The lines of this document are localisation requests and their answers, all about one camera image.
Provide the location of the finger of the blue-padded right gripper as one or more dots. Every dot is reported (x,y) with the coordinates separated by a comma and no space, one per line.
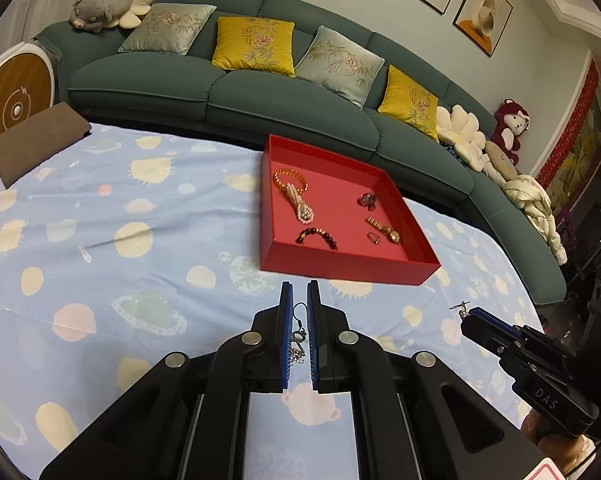
(414,418)

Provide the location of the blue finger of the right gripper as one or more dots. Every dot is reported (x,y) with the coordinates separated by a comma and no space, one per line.
(482,325)

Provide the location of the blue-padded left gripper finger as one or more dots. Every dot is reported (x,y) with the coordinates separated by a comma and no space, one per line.
(186,418)

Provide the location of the gold wristwatch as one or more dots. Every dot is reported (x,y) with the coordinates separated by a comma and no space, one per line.
(392,235)

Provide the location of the silver blue-dial wristwatch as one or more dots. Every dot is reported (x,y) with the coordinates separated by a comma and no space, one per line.
(367,200)

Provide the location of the person's hand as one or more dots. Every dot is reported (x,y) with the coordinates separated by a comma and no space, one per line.
(566,452)

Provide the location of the cream knotted blanket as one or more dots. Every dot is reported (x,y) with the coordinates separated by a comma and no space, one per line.
(530,197)

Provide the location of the beige round plush cushion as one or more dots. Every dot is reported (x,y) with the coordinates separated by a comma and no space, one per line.
(500,162)

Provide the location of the light blue planet tablecloth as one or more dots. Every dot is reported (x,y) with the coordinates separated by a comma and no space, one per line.
(130,245)

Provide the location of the red monkey plush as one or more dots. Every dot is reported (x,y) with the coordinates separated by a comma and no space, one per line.
(512,122)

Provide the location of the cream flower cushion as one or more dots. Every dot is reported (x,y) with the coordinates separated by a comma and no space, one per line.
(460,129)

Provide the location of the red shallow cardboard box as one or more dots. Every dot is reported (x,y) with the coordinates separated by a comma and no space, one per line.
(311,224)

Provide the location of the right yellow embroidered cushion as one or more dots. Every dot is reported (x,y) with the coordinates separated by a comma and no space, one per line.
(410,103)

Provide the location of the yellow embroidered cushion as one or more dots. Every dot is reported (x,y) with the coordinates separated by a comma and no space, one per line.
(410,103)
(263,44)

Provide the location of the brown notebook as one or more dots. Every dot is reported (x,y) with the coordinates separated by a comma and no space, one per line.
(31,142)

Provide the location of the right grey-green embroidered cushion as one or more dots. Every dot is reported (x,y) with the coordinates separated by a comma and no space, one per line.
(338,64)

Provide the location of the grey-green embroidered cushion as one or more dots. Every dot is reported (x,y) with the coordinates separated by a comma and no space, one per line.
(338,64)
(168,28)

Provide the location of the dark green sectional sofa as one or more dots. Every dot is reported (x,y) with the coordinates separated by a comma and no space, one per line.
(186,94)

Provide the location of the white round wood-face appliance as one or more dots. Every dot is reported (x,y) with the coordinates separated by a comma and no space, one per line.
(27,85)

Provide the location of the left yellow embroidered cushion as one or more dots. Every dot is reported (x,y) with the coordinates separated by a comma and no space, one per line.
(263,44)

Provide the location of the left grey-green embroidered cushion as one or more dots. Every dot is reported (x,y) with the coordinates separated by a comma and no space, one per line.
(168,28)

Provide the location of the grey pig plush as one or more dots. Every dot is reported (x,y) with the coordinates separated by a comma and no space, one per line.
(94,15)

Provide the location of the red gold wall scroll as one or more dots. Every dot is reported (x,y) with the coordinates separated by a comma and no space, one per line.
(576,155)

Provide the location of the orange cup wall picture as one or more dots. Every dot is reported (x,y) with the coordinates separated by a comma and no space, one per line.
(483,21)

